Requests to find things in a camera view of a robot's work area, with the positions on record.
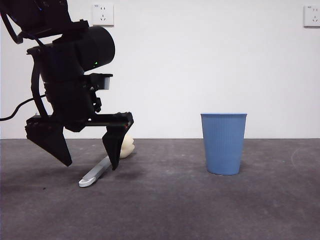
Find grey handled sponge cup brush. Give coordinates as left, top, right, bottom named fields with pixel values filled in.
left=78, top=133, right=136, bottom=188

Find blue ribbed plastic cup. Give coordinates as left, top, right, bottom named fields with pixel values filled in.
left=200, top=112, right=248, bottom=176

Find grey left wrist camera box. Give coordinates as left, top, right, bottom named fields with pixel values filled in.
left=88, top=72, right=114, bottom=91

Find black camera cable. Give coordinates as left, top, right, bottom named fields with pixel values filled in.
left=0, top=93, right=48, bottom=123

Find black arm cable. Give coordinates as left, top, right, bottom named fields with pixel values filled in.
left=0, top=11, right=25, bottom=45

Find white wall socket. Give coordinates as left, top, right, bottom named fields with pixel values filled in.
left=91, top=3, right=115, bottom=27
left=303, top=5, right=320, bottom=28

